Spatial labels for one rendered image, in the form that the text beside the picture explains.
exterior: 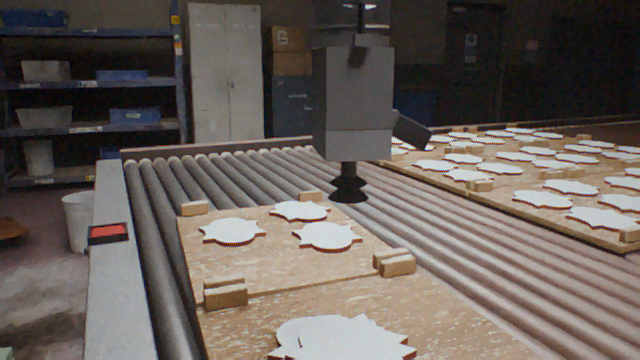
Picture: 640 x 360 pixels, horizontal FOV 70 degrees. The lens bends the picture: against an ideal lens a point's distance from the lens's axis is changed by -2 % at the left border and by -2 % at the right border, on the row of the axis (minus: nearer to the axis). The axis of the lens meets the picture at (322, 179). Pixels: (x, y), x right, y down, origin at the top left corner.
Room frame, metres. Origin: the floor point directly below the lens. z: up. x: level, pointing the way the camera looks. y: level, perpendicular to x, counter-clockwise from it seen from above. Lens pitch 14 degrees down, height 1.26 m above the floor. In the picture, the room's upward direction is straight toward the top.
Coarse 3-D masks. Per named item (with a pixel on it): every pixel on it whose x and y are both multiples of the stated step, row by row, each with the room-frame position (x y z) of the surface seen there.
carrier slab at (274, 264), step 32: (192, 224) 0.90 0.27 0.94; (288, 224) 0.90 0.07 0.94; (352, 224) 0.90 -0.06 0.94; (192, 256) 0.73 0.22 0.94; (224, 256) 0.74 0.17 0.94; (256, 256) 0.74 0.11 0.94; (288, 256) 0.74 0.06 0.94; (320, 256) 0.74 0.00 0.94; (352, 256) 0.74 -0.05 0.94; (192, 288) 0.62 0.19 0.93; (256, 288) 0.62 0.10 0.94; (288, 288) 0.62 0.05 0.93
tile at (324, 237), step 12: (312, 228) 0.85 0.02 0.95; (324, 228) 0.85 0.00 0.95; (336, 228) 0.85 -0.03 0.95; (348, 228) 0.85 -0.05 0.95; (300, 240) 0.81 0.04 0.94; (312, 240) 0.78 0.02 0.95; (324, 240) 0.78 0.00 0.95; (336, 240) 0.78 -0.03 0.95; (348, 240) 0.78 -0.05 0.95; (360, 240) 0.80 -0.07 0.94; (324, 252) 0.75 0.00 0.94; (336, 252) 0.75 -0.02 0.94
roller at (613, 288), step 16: (320, 160) 1.65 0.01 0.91; (368, 176) 1.37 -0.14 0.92; (400, 192) 1.20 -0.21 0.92; (432, 208) 1.07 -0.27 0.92; (464, 224) 0.96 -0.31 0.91; (496, 240) 0.87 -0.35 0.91; (512, 240) 0.85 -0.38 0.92; (528, 256) 0.80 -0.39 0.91; (544, 256) 0.77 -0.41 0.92; (576, 272) 0.71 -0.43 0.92; (592, 272) 0.70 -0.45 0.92; (608, 288) 0.66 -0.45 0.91; (624, 288) 0.64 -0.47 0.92
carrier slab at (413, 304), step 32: (320, 288) 0.62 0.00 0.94; (352, 288) 0.62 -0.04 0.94; (384, 288) 0.62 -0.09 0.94; (416, 288) 0.62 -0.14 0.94; (224, 320) 0.53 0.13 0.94; (256, 320) 0.53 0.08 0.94; (288, 320) 0.53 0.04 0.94; (384, 320) 0.53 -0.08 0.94; (416, 320) 0.53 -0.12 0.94; (448, 320) 0.53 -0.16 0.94; (480, 320) 0.53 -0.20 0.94; (224, 352) 0.46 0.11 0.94; (256, 352) 0.46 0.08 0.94; (448, 352) 0.46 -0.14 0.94; (480, 352) 0.46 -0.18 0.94; (512, 352) 0.46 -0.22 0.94
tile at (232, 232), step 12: (204, 228) 0.85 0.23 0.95; (216, 228) 0.85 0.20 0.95; (228, 228) 0.85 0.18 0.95; (240, 228) 0.85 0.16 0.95; (252, 228) 0.85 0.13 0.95; (204, 240) 0.79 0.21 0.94; (216, 240) 0.79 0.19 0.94; (228, 240) 0.78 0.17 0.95; (240, 240) 0.78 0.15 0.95; (252, 240) 0.80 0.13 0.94
